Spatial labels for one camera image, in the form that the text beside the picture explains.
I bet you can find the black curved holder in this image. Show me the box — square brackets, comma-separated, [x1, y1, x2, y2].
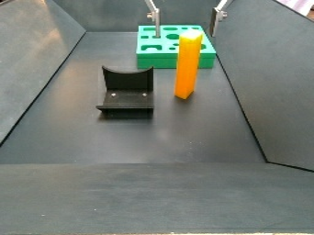
[96, 66, 155, 119]

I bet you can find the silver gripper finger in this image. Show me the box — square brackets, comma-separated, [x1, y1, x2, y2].
[144, 0, 160, 38]
[209, 0, 228, 37]

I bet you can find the green shape sorting board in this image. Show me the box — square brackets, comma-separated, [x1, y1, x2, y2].
[136, 25, 216, 69]

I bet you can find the orange rectangular block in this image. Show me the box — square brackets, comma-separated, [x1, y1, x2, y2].
[173, 29, 201, 99]

